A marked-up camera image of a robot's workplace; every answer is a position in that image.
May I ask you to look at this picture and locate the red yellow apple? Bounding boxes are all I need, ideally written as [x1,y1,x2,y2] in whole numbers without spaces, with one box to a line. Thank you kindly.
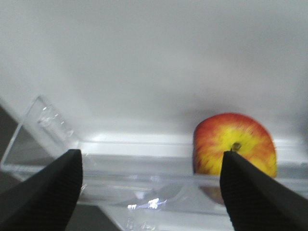
[192,113,278,178]

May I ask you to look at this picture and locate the clear upper door bin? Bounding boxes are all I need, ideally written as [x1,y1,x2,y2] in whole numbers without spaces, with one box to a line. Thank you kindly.
[0,95,308,231]

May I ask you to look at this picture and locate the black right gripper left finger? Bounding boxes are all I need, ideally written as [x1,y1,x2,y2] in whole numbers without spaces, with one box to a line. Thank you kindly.
[0,149,83,231]

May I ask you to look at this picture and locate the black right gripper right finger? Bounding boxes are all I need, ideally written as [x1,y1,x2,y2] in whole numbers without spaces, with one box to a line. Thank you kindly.
[219,151,308,231]

